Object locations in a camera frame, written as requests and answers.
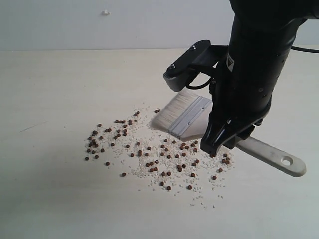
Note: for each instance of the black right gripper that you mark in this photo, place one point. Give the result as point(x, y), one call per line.
point(245, 78)

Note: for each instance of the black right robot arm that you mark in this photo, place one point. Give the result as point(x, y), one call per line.
point(262, 35)

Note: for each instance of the scattered brown pellets and rice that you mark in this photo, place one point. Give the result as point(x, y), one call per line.
point(165, 163)

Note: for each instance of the white wall plug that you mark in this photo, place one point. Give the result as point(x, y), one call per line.
point(105, 13)

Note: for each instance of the white paint brush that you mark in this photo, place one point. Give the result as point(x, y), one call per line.
point(185, 117)

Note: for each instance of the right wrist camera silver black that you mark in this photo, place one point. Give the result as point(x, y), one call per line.
point(199, 58)

